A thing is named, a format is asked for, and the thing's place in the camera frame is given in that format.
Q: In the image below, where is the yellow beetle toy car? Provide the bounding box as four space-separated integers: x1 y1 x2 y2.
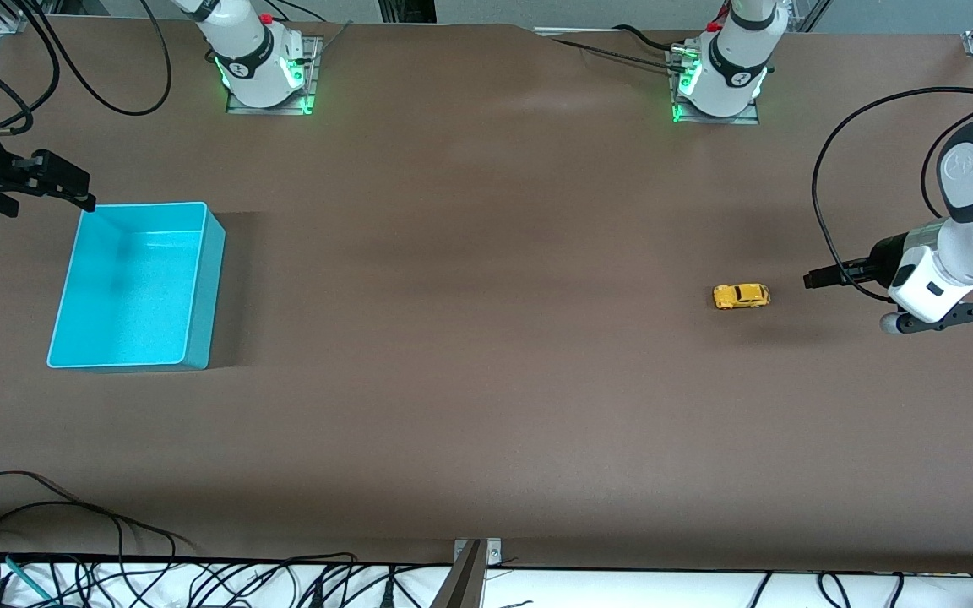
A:
713 283 771 311

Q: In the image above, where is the cyan plastic bin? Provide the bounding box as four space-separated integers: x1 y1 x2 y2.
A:
46 201 226 372

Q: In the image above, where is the grey metal bar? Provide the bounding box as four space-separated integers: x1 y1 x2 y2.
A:
429 540 485 608

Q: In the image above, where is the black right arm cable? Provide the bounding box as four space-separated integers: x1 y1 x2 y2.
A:
12 0 172 117
0 0 62 138

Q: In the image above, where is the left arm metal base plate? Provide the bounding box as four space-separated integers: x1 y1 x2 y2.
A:
666 46 762 126

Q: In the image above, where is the black table cable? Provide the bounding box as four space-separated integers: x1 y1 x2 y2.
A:
550 37 690 73
612 24 677 52

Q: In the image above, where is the teal cable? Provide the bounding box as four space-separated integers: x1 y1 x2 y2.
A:
5 555 52 602

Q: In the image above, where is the metal table bracket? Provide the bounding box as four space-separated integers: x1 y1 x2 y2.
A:
453 538 503 567

